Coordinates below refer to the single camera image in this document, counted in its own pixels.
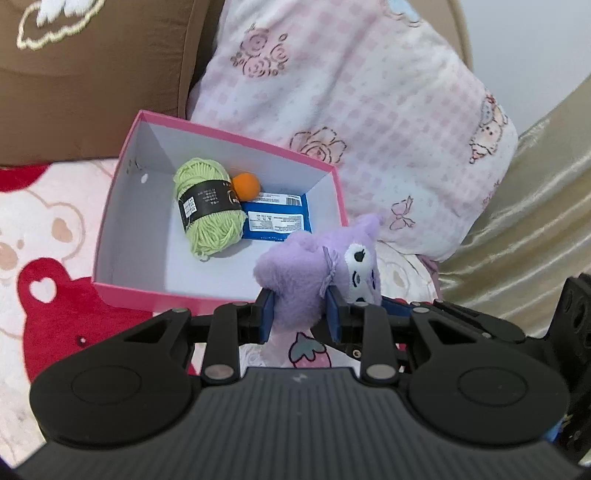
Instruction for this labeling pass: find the bear printed blanket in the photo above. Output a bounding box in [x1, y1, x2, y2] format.
[0, 157, 441, 467]

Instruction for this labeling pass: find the purple plush toy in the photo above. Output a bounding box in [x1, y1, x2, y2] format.
[254, 213, 384, 333]

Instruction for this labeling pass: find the blue wet wipes packet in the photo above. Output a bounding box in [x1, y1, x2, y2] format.
[240, 193, 314, 241]

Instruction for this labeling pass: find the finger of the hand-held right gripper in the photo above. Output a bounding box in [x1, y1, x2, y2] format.
[382, 298, 528, 346]
[322, 343, 363, 368]

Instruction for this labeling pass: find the golden satin cloth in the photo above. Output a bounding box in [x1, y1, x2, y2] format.
[438, 74, 591, 337]

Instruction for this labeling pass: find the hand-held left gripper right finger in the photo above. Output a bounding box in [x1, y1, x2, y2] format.
[324, 285, 505, 385]

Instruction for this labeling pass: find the pink checkered pillow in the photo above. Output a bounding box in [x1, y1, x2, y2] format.
[187, 0, 520, 264]

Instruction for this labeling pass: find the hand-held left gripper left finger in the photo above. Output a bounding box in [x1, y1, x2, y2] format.
[108, 288, 276, 385]

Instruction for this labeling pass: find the pink cardboard box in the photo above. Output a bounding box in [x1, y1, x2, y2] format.
[92, 110, 349, 315]

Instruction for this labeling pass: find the green yarn ball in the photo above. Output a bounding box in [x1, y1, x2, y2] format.
[173, 158, 247, 261]

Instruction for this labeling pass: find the cream headboard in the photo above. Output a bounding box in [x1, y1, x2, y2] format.
[450, 0, 474, 75]

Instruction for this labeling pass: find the orange makeup sponge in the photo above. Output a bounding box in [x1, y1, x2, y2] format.
[231, 172, 262, 201]

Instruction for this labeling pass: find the pink frilled bed sheet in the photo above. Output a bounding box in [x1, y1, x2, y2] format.
[418, 255, 445, 301]

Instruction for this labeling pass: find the brown pillow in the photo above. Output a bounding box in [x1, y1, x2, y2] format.
[0, 0, 227, 167]

